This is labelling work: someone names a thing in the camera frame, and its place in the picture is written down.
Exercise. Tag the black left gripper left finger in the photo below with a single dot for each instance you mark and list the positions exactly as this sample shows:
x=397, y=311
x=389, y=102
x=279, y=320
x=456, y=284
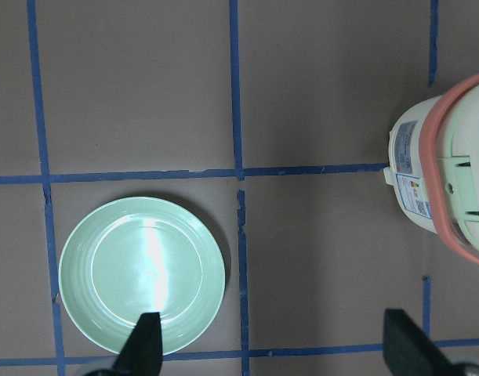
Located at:
x=142, y=352

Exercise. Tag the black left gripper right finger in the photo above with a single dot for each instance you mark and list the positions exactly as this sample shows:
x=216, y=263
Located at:
x=407, y=350

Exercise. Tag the white rice cooker pink handle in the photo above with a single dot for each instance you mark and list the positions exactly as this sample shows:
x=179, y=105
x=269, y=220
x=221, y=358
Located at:
x=433, y=166

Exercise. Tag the green plate near left arm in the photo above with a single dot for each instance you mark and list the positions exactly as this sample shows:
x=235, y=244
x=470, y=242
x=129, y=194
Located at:
x=141, y=255

